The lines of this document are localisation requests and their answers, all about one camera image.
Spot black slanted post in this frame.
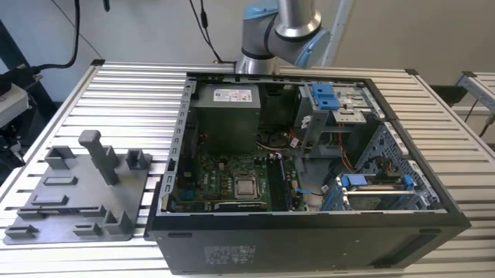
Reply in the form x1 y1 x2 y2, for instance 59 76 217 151
0 19 55 102

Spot black card with white print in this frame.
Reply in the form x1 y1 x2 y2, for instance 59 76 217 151
209 200 270 214

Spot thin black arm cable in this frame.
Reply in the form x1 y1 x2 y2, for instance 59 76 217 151
189 0 225 63

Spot yellow and white wire bundle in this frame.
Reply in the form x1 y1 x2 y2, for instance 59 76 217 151
257 129 301 151

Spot grey power supply unit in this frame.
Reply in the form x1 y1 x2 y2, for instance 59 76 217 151
191 83 261 155

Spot dark black chair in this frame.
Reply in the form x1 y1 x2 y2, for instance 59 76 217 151
23 98 59 145

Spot green motherboard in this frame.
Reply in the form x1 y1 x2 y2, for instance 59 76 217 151
173 153 307 214

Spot metal slat side table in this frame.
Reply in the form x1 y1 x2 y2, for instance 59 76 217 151
453 71 495 116

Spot black RAM stick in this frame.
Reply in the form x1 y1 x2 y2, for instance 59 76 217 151
18 206 103 214

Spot thick black gripper cable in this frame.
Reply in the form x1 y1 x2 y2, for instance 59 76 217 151
37 0 82 70

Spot thin black wall cable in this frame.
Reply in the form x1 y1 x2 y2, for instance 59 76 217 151
62 5 101 61

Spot grey plastic parts rack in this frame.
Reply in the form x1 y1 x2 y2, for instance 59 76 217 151
2 130 154 246

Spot black open PC case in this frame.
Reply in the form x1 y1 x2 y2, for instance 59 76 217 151
143 71 473 275

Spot blue plastic drive carrier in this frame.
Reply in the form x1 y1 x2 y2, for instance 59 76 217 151
310 83 339 111

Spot silver CPU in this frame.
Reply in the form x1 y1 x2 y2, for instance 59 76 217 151
235 179 259 200

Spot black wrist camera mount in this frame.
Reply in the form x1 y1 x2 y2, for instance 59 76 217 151
0 65 43 91

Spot orange wires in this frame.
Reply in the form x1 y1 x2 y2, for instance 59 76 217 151
338 131 355 174

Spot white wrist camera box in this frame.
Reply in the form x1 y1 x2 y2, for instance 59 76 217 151
0 83 31 125

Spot disk bay with blue rails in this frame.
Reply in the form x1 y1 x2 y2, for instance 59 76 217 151
321 172 441 212

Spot metal CPU socket cover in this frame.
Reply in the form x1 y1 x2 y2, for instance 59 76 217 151
231 172 265 201

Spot black background box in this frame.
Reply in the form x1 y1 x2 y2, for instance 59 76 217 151
429 85 469 108

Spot grey metal drive bay bracket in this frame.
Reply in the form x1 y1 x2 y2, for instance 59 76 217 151
295 83 369 159

